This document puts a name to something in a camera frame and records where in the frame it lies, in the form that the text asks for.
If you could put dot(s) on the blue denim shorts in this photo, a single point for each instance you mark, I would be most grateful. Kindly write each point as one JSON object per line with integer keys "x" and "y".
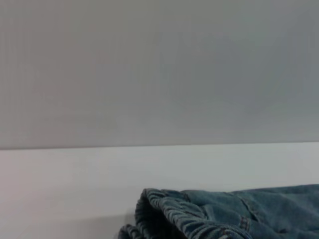
{"x": 236, "y": 214}

